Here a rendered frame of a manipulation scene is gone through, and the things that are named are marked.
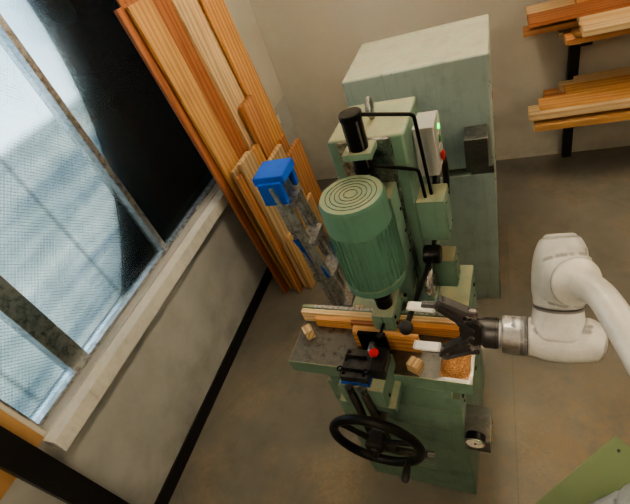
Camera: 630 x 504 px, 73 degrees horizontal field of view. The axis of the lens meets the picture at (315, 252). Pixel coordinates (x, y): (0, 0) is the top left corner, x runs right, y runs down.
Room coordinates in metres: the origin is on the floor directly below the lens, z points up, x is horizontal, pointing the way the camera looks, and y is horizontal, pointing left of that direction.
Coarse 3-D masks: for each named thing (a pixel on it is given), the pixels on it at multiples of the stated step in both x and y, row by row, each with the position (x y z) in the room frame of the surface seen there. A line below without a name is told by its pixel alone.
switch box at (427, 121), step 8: (424, 112) 1.12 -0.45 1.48; (432, 112) 1.10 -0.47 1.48; (424, 120) 1.08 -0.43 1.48; (432, 120) 1.06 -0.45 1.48; (424, 128) 1.04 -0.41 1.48; (432, 128) 1.03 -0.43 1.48; (440, 128) 1.10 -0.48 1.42; (416, 136) 1.05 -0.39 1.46; (424, 136) 1.04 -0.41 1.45; (432, 136) 1.03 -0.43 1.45; (416, 144) 1.06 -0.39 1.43; (424, 144) 1.04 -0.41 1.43; (432, 144) 1.03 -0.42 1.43; (440, 144) 1.07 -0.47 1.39; (416, 152) 1.06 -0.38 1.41; (424, 152) 1.04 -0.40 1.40; (432, 152) 1.03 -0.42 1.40; (440, 152) 1.06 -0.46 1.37; (432, 160) 1.03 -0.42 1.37; (440, 160) 1.05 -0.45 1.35; (432, 168) 1.04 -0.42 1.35; (440, 168) 1.03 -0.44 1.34
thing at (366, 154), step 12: (348, 108) 1.03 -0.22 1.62; (360, 108) 1.01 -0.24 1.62; (348, 120) 0.98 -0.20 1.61; (360, 120) 0.99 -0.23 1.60; (348, 132) 0.99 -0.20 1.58; (360, 132) 0.98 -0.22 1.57; (348, 144) 1.00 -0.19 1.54; (360, 144) 0.98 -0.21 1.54; (372, 144) 1.00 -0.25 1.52; (348, 156) 0.99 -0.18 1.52; (360, 156) 0.97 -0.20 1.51; (372, 156) 0.97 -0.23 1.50; (360, 168) 0.99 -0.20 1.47; (372, 168) 0.98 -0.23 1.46
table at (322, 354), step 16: (304, 336) 1.02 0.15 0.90; (320, 336) 0.99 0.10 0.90; (336, 336) 0.96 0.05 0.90; (352, 336) 0.94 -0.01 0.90; (432, 336) 0.81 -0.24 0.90; (304, 352) 0.95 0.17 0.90; (320, 352) 0.93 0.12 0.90; (336, 352) 0.90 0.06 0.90; (400, 352) 0.80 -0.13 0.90; (304, 368) 0.92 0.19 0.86; (320, 368) 0.88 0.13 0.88; (336, 368) 0.85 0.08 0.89; (400, 368) 0.75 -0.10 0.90; (432, 368) 0.71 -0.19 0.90; (400, 384) 0.72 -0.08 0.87; (416, 384) 0.70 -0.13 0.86; (432, 384) 0.68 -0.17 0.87; (448, 384) 0.65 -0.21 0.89; (464, 384) 0.62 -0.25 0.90
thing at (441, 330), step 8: (320, 320) 1.03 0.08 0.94; (328, 320) 1.01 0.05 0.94; (336, 320) 1.00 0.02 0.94; (344, 320) 0.98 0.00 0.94; (368, 320) 0.94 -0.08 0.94; (416, 328) 0.84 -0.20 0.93; (424, 328) 0.83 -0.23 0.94; (432, 328) 0.81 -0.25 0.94; (440, 328) 0.80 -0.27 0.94; (448, 328) 0.79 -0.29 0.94; (456, 328) 0.78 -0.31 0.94; (440, 336) 0.80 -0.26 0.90; (448, 336) 0.79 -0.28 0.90; (456, 336) 0.77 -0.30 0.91
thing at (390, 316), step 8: (400, 288) 0.94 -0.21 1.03; (392, 296) 0.91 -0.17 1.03; (400, 296) 0.92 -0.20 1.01; (392, 304) 0.88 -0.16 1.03; (400, 304) 0.91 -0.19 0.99; (376, 312) 0.88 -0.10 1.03; (384, 312) 0.87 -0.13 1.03; (392, 312) 0.85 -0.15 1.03; (400, 312) 0.89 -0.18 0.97; (376, 320) 0.87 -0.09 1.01; (384, 320) 0.85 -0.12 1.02; (392, 320) 0.84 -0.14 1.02; (376, 328) 0.87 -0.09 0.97; (384, 328) 0.86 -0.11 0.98; (392, 328) 0.84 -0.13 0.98
